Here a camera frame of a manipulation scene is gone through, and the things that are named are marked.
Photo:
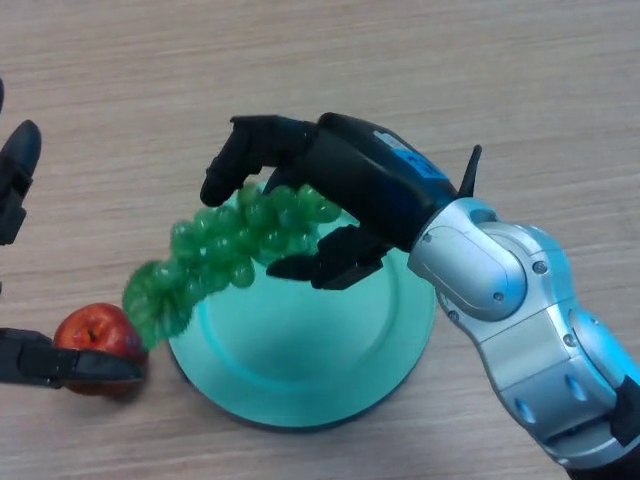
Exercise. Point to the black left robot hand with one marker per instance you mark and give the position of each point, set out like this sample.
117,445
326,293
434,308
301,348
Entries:
15,360

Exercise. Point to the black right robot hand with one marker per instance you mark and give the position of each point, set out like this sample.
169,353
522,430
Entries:
360,190

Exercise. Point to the red apple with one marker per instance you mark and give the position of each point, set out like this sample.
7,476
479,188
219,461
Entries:
95,330

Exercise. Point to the green round plate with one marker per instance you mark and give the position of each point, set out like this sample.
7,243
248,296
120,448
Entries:
310,350

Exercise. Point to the green grape bunch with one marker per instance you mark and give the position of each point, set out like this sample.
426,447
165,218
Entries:
225,240

